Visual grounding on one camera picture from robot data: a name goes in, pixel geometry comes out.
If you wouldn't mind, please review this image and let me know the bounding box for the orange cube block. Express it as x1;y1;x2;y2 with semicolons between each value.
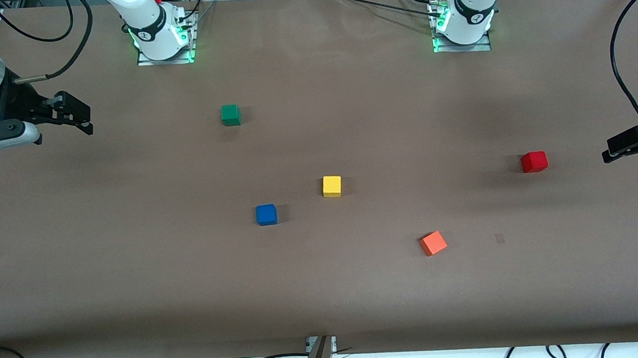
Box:
419;230;449;258

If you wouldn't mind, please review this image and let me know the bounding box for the green cube block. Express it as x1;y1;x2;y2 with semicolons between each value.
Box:
220;103;242;127

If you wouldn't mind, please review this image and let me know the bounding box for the paper table cover sheet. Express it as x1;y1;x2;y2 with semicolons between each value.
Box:
0;0;638;358

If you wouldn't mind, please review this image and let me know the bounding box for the black cable across table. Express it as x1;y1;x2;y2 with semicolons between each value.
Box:
330;0;446;27

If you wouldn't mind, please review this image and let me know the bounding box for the blue cube block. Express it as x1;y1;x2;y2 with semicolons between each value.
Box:
255;203;278;226

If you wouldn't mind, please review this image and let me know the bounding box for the yellow cube block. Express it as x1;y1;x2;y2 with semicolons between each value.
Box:
322;175;343;198

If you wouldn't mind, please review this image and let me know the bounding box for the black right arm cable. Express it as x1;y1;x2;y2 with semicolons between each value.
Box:
0;0;98;86

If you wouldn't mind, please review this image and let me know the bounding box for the small metal bracket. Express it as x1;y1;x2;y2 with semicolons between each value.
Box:
306;335;337;356

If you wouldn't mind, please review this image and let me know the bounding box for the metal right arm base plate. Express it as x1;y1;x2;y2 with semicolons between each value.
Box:
133;11;200;68

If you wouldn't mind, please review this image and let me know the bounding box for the red cube block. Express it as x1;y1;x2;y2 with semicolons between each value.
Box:
520;150;549;174

